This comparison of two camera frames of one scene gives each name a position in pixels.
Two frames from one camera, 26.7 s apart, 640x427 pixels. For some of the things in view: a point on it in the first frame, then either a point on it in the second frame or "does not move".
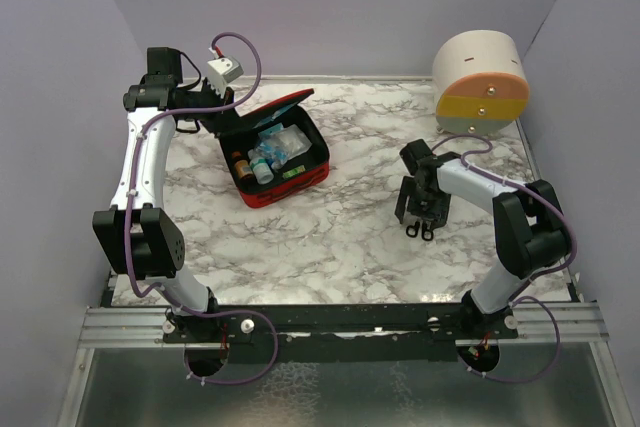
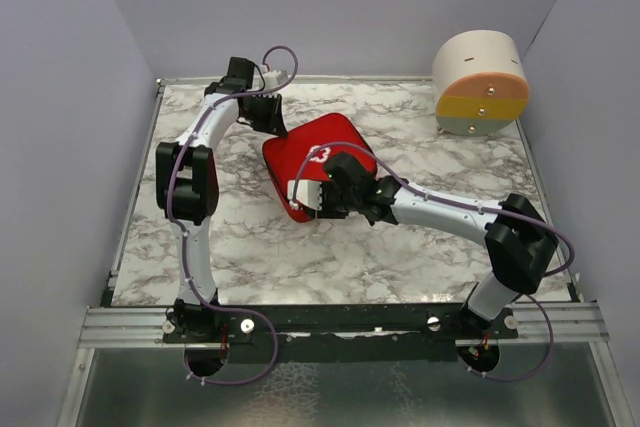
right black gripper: [436, 214] → [325, 211]
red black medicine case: [277, 151] → [283, 151]
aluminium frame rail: [144, 327] does not move
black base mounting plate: [341, 332] does not move
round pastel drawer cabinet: [480, 83] does not move
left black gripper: [220, 119] → [275, 122]
